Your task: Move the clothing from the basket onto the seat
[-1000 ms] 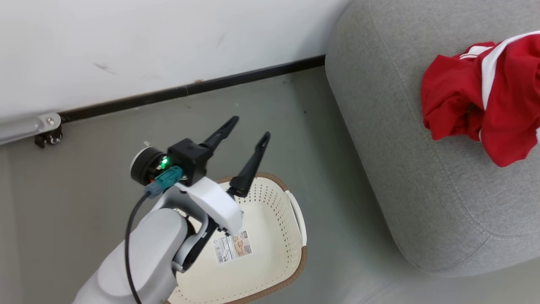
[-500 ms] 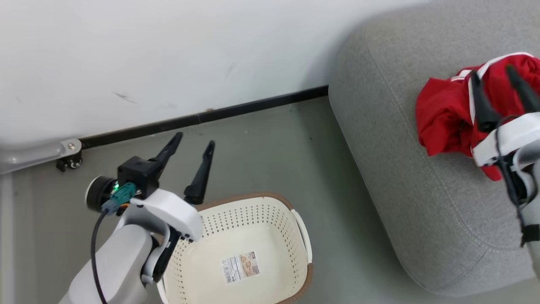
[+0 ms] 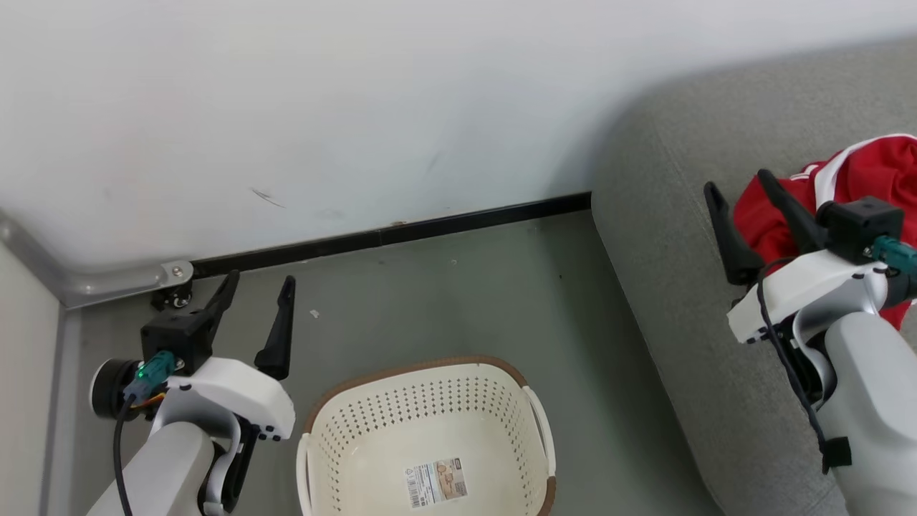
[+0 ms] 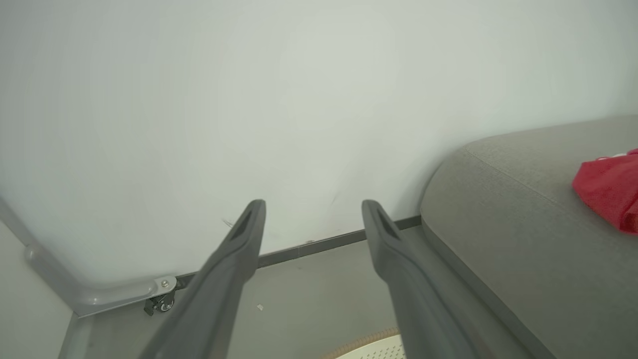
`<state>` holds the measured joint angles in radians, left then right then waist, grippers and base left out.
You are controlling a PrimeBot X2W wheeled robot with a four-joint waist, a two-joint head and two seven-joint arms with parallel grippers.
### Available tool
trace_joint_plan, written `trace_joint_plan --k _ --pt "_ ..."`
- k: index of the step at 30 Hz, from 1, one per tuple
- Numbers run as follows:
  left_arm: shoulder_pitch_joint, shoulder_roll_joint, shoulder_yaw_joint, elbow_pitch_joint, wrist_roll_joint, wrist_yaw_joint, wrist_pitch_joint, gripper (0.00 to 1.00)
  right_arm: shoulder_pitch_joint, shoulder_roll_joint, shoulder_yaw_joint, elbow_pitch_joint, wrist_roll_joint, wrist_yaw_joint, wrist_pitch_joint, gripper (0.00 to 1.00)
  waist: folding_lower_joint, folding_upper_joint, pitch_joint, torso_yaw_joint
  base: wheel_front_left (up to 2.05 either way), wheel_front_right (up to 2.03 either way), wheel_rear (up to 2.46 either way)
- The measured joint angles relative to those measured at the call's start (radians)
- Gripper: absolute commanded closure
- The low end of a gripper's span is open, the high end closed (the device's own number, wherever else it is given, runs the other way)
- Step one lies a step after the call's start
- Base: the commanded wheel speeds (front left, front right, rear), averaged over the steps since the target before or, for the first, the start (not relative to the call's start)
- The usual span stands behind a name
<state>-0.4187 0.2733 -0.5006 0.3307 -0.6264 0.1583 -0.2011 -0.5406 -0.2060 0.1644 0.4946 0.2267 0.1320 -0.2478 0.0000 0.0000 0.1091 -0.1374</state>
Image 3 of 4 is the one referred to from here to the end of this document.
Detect black caster wheel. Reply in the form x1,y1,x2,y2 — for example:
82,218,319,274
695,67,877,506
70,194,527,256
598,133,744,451
150,283,193,310

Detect cream perforated laundry basket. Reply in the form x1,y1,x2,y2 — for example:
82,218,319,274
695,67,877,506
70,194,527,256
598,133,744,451
296,356,557,516

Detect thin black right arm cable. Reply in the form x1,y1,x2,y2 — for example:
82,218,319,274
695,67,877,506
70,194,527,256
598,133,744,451
756,257,853,475

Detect black baseboard strip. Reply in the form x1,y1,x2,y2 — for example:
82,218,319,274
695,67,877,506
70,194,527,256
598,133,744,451
192,191,592,280

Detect grey metal partition frame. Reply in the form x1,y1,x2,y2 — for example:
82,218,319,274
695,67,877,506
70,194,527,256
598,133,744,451
0,208,194,516

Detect grey fabric sofa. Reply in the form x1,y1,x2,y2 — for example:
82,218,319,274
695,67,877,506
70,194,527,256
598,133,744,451
591,36,917,516

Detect printed barcode label sticker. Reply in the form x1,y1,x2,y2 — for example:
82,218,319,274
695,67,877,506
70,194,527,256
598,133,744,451
405,459,469,510

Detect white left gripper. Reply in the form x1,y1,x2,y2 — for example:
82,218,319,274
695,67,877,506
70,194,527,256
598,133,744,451
154,270,297,441

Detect left black cable teal plug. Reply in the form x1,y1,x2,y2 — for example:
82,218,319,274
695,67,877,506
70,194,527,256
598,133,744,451
113,350,178,516

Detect beige partition panel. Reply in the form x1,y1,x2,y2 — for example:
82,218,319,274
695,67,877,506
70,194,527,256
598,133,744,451
0,244,62,516

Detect red garment white stripes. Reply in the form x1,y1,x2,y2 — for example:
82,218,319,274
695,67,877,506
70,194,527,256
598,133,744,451
734,172,917,330

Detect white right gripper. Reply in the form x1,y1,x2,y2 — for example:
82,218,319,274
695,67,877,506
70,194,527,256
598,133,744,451
704,169,889,345

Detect black cable teal plug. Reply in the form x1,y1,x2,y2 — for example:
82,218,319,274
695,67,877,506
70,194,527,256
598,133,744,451
870,236,917,277
113,350,178,516

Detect right black cable teal plug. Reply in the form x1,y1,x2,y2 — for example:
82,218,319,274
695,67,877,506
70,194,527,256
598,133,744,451
870,236,917,277

